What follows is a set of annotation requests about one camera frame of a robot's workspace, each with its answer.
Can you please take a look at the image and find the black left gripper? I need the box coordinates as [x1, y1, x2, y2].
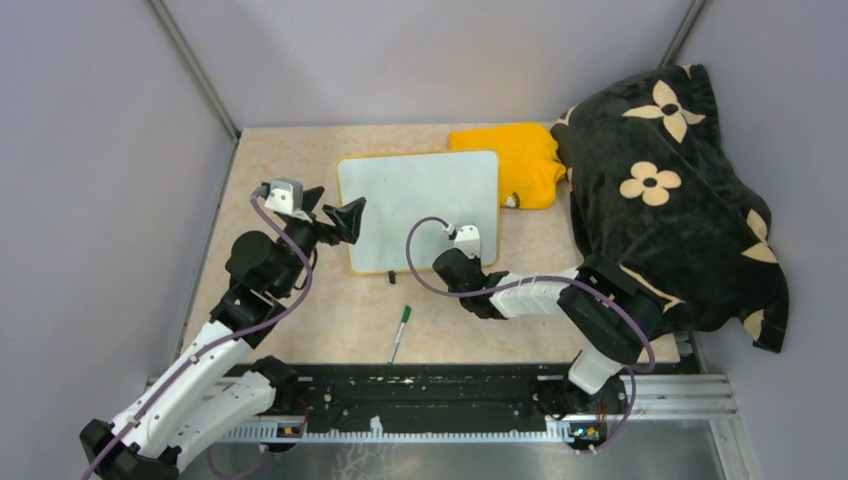
[275, 186, 366, 296]

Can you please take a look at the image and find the white marker pen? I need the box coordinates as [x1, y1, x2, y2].
[387, 322, 408, 365]

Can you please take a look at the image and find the yellow-framed whiteboard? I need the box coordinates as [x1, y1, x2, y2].
[337, 150, 499, 274]

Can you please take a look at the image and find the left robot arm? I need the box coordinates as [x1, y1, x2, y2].
[80, 179, 367, 479]

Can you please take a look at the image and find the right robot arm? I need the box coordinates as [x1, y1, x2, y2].
[432, 248, 663, 412]

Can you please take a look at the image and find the folded yellow cloth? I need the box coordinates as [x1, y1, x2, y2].
[448, 123, 566, 210]

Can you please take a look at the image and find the black floral blanket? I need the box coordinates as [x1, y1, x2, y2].
[550, 64, 789, 353]

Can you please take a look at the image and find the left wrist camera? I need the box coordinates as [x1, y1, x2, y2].
[259, 178, 304, 216]

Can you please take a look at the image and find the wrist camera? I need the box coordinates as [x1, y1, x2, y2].
[259, 178, 304, 216]
[446, 223, 481, 259]

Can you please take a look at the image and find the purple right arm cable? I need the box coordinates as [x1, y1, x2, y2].
[405, 216, 657, 455]

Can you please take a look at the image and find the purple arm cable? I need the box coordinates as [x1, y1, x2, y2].
[80, 188, 314, 480]
[405, 216, 657, 455]

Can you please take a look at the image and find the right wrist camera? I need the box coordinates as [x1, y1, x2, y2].
[446, 223, 481, 259]

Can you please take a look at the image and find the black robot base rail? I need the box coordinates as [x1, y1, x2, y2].
[223, 364, 631, 451]

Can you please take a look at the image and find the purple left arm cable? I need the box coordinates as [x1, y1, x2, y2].
[80, 188, 314, 480]

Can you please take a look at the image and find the left metal corner post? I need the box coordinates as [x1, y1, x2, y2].
[145, 0, 241, 143]

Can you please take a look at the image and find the metal corner post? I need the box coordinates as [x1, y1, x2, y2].
[145, 0, 241, 143]
[658, 0, 708, 68]

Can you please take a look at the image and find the right metal corner post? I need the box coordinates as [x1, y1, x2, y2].
[658, 0, 708, 68]

